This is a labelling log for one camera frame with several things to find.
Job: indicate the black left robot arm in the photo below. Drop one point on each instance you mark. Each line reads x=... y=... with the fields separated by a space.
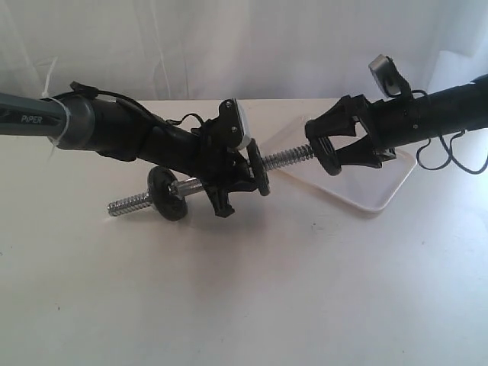
x=85 y=119

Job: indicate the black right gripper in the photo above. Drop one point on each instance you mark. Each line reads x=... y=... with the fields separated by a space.
x=387 y=124

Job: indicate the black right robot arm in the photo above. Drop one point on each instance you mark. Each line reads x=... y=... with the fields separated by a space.
x=357 y=132

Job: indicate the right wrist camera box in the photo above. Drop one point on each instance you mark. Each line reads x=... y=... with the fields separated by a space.
x=389 y=80

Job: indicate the chrome spinlock collar nut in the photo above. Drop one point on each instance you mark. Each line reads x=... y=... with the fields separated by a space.
x=174 y=189

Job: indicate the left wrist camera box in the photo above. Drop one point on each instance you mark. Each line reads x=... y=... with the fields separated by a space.
x=232 y=128

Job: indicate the white background curtain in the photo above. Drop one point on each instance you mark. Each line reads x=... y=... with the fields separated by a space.
x=163 y=50

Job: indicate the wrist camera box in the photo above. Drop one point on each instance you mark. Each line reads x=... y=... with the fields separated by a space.
x=232 y=128
x=389 y=80

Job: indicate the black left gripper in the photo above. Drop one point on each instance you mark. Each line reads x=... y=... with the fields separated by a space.
x=197 y=154

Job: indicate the chrome threaded dumbbell bar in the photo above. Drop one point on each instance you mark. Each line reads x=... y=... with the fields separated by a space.
x=289 y=154

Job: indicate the white rectangular plastic tray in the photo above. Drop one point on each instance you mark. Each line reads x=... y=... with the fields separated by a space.
x=366 y=189

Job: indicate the black weight plate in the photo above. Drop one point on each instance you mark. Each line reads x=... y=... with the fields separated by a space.
x=326 y=154

